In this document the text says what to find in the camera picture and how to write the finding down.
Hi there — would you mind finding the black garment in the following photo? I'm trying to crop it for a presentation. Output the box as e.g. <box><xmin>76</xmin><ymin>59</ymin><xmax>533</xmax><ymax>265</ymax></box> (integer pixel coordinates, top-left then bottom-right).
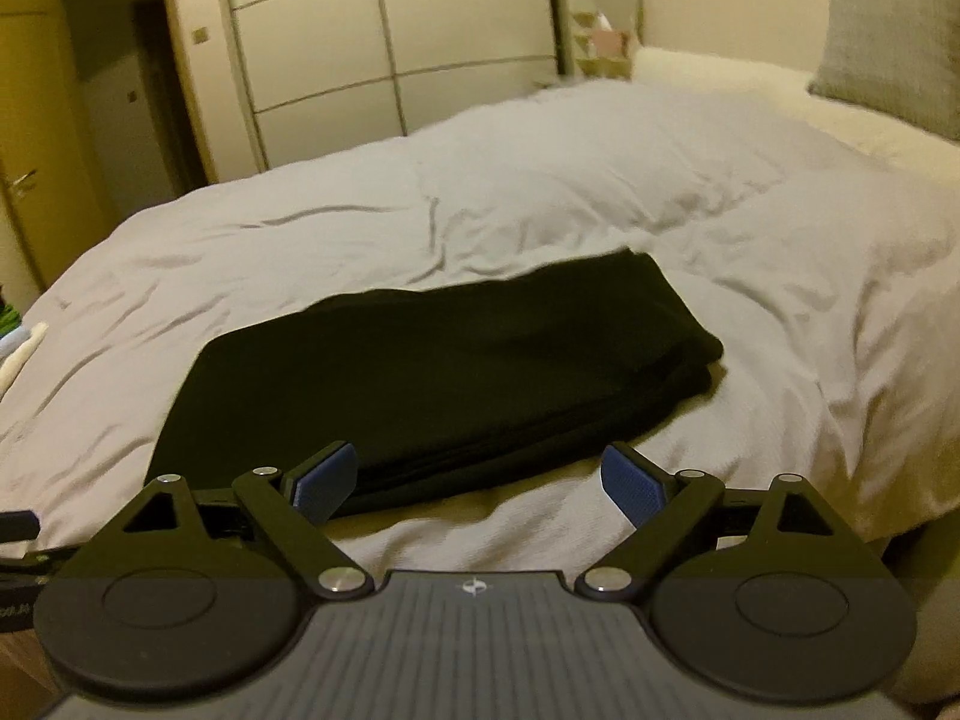
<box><xmin>148</xmin><ymin>250</ymin><xmax>724</xmax><ymax>515</ymax></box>

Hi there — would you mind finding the green folded cloth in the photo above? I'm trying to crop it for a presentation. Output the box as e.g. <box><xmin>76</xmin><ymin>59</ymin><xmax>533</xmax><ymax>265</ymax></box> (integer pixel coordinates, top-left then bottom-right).
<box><xmin>0</xmin><ymin>304</ymin><xmax>21</xmax><ymax>337</ymax></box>

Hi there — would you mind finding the white duvet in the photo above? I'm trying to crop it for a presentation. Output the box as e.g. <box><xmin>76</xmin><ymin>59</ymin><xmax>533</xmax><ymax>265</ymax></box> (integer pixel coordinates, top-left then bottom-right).
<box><xmin>2</xmin><ymin>82</ymin><xmax>958</xmax><ymax>548</ymax></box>

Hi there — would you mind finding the wooden door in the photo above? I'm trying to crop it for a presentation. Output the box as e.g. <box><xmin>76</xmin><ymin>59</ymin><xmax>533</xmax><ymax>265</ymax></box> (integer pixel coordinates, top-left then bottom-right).
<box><xmin>2</xmin><ymin>0</ymin><xmax>116</xmax><ymax>289</ymax></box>

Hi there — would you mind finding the cream pillow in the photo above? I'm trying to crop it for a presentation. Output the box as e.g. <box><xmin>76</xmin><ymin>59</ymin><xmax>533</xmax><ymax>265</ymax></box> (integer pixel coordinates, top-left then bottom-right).
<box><xmin>631</xmin><ymin>47</ymin><xmax>960</xmax><ymax>188</ymax></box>

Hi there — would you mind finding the grey checked cushion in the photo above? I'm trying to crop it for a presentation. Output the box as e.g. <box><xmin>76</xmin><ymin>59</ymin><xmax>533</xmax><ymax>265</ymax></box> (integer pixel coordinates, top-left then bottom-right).
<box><xmin>807</xmin><ymin>0</ymin><xmax>958</xmax><ymax>142</ymax></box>

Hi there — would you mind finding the wooden shelf unit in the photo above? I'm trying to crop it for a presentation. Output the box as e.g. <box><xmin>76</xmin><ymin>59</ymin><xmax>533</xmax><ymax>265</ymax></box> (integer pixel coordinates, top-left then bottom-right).
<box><xmin>566</xmin><ymin>0</ymin><xmax>633</xmax><ymax>80</ymax></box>

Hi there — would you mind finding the white sliding wardrobe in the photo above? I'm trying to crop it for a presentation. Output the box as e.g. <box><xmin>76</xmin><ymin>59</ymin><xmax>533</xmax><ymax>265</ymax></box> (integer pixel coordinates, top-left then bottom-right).
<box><xmin>228</xmin><ymin>0</ymin><xmax>563</xmax><ymax>167</ymax></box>

